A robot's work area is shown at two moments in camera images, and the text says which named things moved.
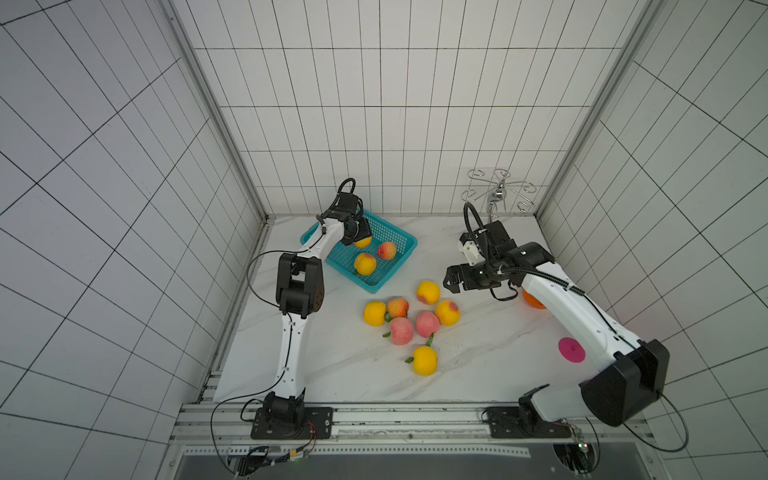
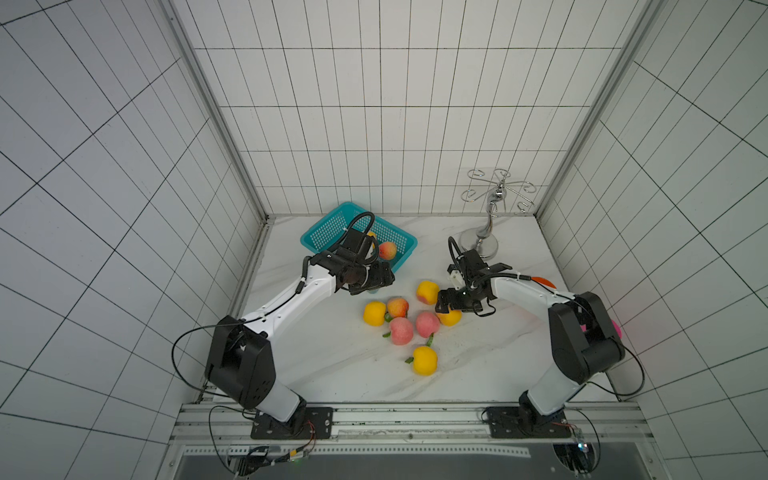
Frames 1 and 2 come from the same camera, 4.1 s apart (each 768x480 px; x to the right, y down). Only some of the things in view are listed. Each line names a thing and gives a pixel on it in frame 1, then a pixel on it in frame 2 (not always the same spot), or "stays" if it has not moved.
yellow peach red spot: (448, 312) stays
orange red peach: (387, 250) stays
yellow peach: (374, 313) stays
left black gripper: (366, 232) → (381, 278)
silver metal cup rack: (498, 191) stays
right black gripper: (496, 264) → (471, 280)
